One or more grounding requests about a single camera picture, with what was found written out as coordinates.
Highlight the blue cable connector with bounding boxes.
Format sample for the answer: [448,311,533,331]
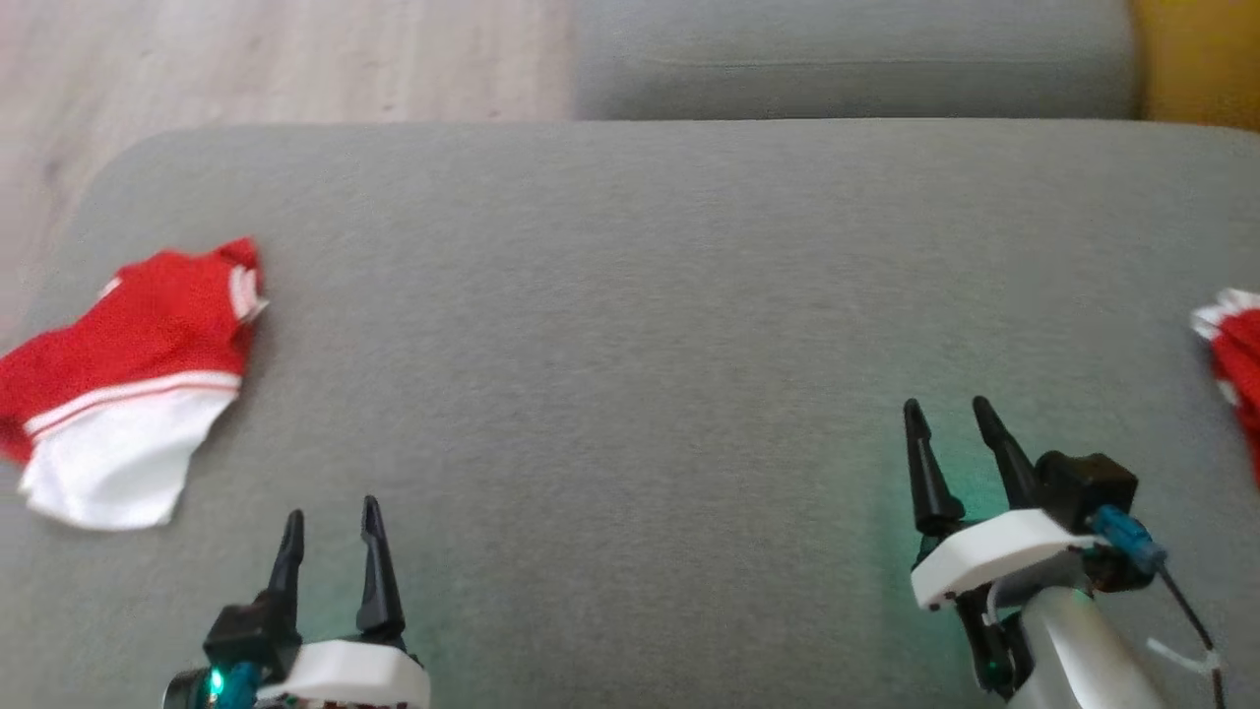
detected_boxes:
[1093,505,1168,578]

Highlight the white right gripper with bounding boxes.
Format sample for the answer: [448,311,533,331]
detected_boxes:
[904,397,1094,700]

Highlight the grey sofa back cushion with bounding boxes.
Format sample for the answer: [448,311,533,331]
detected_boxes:
[574,0,1143,121]

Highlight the white cable tie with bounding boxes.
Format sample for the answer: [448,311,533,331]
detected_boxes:
[1147,638,1222,677]

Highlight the grey sofa seat cushion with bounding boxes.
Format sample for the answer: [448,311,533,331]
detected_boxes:
[0,118,1260,709]

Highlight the red and white shirt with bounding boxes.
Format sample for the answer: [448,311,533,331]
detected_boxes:
[0,236,269,533]

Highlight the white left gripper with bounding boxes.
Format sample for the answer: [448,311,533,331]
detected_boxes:
[258,495,431,709]

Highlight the red shorts with white stripe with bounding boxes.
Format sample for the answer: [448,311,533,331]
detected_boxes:
[1189,288,1260,488]

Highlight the yellow furniture piece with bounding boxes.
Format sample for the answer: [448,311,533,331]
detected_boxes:
[1127,0,1260,134]

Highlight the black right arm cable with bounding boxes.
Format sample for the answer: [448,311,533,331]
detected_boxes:
[1160,566,1229,709]

